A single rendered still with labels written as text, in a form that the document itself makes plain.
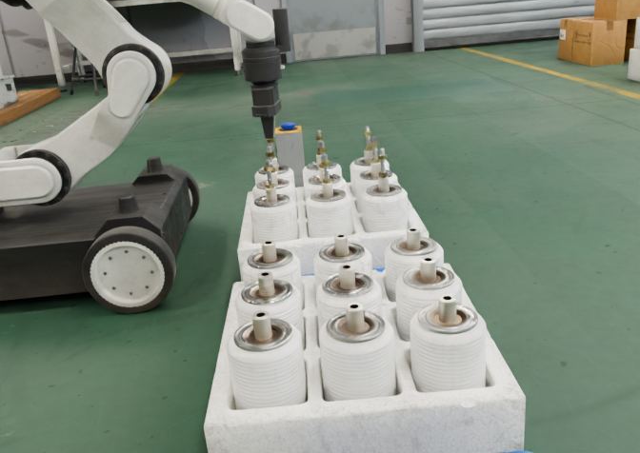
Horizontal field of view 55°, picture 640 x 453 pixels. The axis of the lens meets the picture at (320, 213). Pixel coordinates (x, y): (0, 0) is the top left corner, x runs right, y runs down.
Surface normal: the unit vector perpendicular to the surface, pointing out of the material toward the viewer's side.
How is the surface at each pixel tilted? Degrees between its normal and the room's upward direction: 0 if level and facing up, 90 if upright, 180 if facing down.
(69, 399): 0
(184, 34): 90
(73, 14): 111
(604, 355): 0
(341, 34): 90
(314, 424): 90
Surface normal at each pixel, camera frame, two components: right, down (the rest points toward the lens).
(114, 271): 0.07, 0.33
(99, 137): -0.11, 0.67
